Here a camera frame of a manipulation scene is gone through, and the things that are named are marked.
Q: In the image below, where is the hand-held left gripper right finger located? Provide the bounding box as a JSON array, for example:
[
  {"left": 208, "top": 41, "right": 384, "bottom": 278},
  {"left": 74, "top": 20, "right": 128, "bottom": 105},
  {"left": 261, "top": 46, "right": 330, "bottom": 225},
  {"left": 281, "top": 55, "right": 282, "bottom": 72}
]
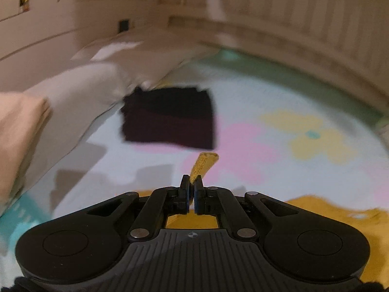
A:
[{"left": 194, "top": 176, "right": 301, "bottom": 243}]

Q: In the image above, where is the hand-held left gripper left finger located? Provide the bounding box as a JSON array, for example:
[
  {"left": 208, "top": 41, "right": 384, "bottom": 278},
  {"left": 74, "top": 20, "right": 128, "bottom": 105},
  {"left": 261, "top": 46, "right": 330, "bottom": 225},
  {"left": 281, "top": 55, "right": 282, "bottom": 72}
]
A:
[{"left": 86, "top": 174, "right": 191, "bottom": 243}]

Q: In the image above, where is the yellow knit garment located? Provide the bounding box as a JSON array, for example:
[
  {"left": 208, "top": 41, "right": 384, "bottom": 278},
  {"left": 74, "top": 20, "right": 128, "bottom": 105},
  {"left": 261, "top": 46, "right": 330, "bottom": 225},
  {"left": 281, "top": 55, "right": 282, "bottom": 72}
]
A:
[{"left": 139, "top": 151, "right": 389, "bottom": 288}]

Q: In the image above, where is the dark folded cloth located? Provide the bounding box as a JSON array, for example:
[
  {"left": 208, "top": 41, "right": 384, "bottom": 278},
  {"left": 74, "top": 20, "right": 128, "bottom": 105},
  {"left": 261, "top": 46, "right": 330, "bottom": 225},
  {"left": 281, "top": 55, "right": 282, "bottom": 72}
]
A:
[{"left": 120, "top": 86, "right": 219, "bottom": 151}]

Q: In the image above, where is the floral bed sheet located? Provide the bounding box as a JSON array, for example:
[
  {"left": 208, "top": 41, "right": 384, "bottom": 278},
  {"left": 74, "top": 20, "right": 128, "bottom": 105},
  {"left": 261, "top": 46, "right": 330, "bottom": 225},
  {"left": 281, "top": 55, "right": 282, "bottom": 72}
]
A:
[{"left": 0, "top": 48, "right": 389, "bottom": 282}]

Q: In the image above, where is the beige pillow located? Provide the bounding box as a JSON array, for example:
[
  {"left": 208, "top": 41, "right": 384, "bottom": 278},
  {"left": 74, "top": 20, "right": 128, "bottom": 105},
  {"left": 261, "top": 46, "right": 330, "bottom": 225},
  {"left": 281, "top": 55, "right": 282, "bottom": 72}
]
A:
[{"left": 23, "top": 62, "right": 146, "bottom": 189}]

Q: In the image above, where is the beige blanket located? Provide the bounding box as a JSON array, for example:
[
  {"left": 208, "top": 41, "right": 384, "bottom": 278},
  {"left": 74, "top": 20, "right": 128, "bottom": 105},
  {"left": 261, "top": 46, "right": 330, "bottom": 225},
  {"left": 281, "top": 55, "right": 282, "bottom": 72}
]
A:
[{"left": 71, "top": 33, "right": 210, "bottom": 89}]

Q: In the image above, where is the peach pillow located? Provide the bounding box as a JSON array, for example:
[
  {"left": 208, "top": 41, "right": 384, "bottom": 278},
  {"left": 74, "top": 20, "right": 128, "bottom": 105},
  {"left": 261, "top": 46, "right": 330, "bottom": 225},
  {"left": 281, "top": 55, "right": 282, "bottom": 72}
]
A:
[{"left": 0, "top": 92, "right": 52, "bottom": 203}]

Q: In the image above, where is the wooden headboard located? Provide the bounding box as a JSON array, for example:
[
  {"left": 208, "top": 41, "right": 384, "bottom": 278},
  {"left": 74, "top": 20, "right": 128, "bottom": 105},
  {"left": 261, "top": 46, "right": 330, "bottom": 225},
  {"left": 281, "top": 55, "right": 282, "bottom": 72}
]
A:
[{"left": 156, "top": 0, "right": 389, "bottom": 114}]

